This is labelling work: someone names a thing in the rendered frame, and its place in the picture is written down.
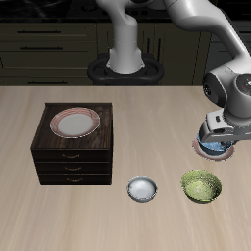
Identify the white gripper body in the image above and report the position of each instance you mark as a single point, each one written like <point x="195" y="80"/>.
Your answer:
<point x="225" y="133"/>

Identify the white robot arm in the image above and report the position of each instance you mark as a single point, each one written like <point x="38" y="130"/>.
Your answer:
<point x="209" y="19"/>

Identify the blue bowl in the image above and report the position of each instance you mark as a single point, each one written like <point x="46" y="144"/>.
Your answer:
<point x="214" y="147"/>

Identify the red rimmed white plate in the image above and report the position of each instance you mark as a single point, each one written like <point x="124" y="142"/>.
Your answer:
<point x="212" y="157"/>
<point x="75" y="124"/>

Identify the green bowl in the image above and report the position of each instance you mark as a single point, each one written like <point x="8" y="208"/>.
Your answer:
<point x="201" y="187"/>

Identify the small white bowl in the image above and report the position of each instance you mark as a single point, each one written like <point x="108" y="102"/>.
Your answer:
<point x="142" y="189"/>

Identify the dark wooden cabinet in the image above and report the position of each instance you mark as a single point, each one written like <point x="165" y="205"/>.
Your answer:
<point x="72" y="163"/>

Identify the dark kitchen cupboards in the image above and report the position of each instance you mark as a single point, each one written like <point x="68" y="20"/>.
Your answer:
<point x="49" y="55"/>

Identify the flat black base plate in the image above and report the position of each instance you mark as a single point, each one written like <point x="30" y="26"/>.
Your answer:
<point x="98" y="72"/>

